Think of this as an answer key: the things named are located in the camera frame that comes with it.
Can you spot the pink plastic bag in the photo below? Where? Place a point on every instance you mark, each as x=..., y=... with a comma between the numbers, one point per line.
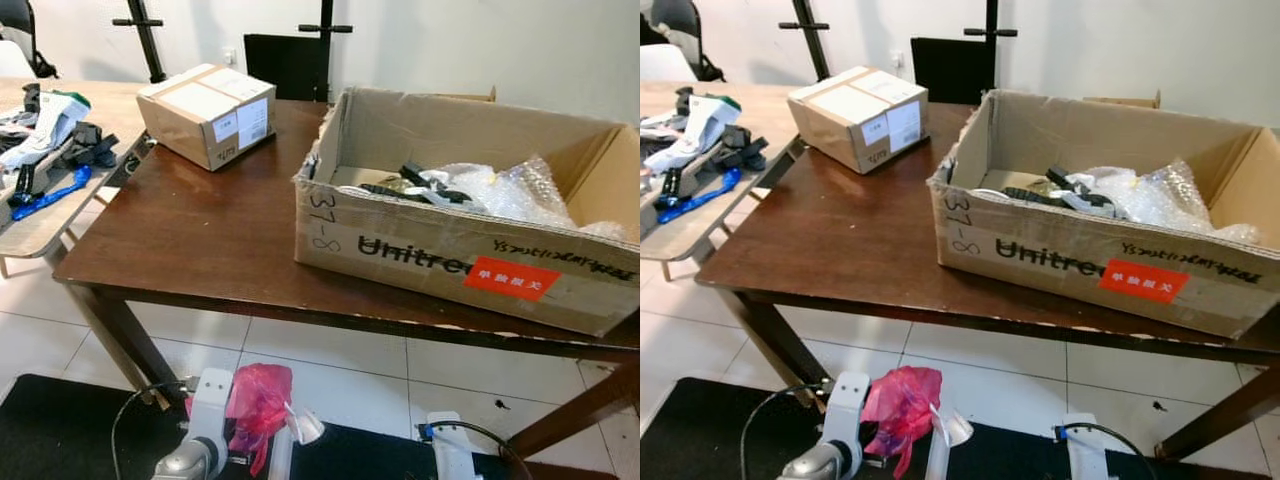
x=900, y=405
x=258, y=405

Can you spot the white plastic piece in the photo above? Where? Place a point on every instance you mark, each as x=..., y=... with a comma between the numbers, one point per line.
x=955, y=428
x=305, y=425

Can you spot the black and white trash piece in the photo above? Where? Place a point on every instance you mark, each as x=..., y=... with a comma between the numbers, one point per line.
x=420, y=182
x=1065, y=185

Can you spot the large open cardboard box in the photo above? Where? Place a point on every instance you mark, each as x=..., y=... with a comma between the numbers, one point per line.
x=420, y=265
x=1040, y=270

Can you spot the small labelled cardboard box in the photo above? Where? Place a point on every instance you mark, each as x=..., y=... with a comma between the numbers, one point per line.
x=840, y=125
x=190, y=125

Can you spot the black foam block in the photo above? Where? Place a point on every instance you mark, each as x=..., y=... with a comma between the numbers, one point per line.
x=742, y=148
x=90, y=145

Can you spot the black plastic clamp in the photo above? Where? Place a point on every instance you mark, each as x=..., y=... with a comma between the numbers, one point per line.
x=674, y=186
x=27, y=182

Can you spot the light wooden table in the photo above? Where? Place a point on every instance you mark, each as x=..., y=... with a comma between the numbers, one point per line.
x=110, y=100
x=760, y=100

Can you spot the clear bubble wrap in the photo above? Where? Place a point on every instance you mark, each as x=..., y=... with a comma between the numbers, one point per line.
x=520, y=195
x=1160, y=198

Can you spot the black flat panel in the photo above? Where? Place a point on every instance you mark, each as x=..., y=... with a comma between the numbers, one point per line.
x=950, y=70
x=285, y=68

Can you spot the black metal stand pole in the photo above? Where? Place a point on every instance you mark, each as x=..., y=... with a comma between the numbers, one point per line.
x=815, y=45
x=991, y=32
x=325, y=28
x=148, y=45

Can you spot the white plastic chair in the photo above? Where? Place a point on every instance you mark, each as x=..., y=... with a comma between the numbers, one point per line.
x=665, y=65
x=12, y=62

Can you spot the black office chair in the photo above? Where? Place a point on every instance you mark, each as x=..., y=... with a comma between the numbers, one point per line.
x=690, y=30
x=38, y=45

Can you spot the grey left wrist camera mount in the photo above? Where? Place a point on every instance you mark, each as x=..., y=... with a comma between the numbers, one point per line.
x=212, y=400
x=848, y=405

